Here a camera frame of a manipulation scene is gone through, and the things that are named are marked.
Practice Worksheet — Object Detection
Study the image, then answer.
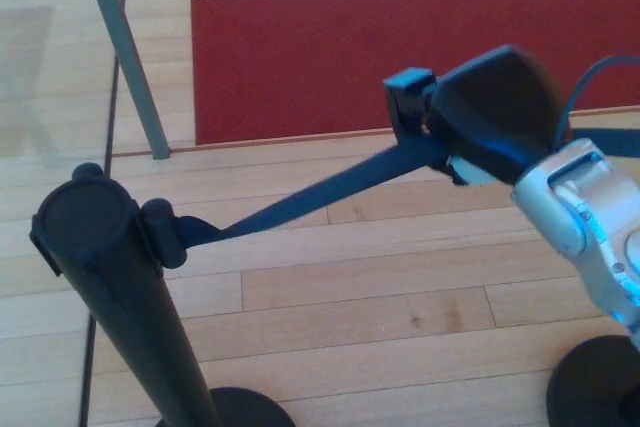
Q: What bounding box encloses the red carpet runner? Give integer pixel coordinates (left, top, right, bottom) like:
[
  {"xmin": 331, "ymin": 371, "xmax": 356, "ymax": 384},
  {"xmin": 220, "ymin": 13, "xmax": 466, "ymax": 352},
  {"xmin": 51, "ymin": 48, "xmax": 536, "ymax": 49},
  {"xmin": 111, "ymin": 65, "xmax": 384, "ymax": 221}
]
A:
[{"xmin": 189, "ymin": 0, "xmax": 640, "ymax": 147}]

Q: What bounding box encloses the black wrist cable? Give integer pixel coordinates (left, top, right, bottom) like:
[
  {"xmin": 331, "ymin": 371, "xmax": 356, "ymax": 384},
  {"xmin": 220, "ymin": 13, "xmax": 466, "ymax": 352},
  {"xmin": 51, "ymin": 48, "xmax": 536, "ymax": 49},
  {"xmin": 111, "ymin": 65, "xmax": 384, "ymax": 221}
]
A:
[{"xmin": 552, "ymin": 55, "xmax": 640, "ymax": 148}]

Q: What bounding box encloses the black stanchion post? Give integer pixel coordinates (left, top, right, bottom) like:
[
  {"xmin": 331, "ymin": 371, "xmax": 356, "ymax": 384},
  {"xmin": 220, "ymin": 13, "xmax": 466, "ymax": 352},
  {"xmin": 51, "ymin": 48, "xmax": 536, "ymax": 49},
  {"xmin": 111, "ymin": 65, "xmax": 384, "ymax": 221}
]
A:
[
  {"xmin": 545, "ymin": 334, "xmax": 640, "ymax": 427},
  {"xmin": 28, "ymin": 162, "xmax": 296, "ymax": 427}
]

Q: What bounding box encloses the clear glass panel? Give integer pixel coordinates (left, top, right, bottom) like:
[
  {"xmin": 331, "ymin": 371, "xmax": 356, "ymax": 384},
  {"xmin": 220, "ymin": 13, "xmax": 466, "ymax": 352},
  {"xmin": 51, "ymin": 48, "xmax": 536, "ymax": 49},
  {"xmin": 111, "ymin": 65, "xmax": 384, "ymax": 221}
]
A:
[{"xmin": 0, "ymin": 0, "xmax": 132, "ymax": 427}]

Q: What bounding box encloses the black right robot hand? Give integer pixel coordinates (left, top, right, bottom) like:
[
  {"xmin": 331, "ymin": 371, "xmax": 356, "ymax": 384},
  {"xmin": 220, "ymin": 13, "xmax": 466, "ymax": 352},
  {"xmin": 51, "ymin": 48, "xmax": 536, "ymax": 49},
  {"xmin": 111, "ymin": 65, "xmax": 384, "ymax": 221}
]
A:
[{"xmin": 383, "ymin": 44, "xmax": 569, "ymax": 187}]

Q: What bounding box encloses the grey metal post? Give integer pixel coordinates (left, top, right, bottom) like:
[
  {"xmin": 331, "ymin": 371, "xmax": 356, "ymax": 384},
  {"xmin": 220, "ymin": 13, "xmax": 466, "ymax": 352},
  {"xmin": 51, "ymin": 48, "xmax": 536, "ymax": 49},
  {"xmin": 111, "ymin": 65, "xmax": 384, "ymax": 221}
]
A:
[{"xmin": 77, "ymin": 0, "xmax": 172, "ymax": 161}]

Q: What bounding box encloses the blue retractable belt strap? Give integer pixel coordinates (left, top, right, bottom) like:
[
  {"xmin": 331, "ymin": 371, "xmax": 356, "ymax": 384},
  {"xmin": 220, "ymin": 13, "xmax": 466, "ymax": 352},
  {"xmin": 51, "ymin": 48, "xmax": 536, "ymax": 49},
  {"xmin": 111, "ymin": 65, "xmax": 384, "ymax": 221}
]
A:
[{"xmin": 141, "ymin": 127, "xmax": 640, "ymax": 271}]

